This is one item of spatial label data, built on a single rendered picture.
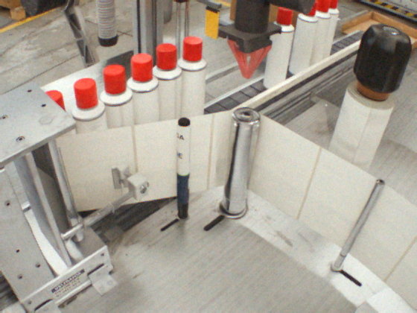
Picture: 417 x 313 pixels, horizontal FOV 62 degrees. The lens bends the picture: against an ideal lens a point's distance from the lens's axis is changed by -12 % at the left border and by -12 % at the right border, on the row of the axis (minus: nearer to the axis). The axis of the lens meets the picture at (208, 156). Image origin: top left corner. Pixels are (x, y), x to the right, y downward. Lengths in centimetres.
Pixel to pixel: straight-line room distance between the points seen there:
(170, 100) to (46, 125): 32
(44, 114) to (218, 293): 33
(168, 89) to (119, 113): 10
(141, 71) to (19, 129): 27
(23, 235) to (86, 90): 22
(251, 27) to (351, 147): 26
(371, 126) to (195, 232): 32
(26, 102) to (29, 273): 20
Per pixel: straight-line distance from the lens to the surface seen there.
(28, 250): 44
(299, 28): 96
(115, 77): 57
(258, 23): 64
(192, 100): 69
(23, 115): 41
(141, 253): 58
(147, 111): 63
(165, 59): 63
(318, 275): 59
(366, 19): 175
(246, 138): 51
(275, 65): 90
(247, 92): 91
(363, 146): 66
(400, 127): 105
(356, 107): 62
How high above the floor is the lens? 136
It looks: 42 degrees down
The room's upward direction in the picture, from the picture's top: 4 degrees clockwise
